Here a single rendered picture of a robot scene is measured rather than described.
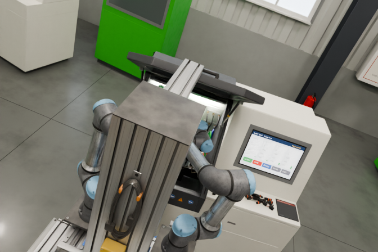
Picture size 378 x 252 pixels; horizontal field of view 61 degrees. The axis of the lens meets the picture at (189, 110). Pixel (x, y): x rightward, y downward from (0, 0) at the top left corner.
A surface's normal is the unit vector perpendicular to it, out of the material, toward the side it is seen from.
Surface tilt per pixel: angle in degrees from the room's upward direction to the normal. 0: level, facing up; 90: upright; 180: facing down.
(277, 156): 76
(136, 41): 90
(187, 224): 7
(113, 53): 90
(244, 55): 90
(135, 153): 90
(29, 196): 0
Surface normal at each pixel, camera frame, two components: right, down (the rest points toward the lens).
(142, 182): -0.25, 0.48
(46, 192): 0.29, -0.79
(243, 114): -0.06, 0.32
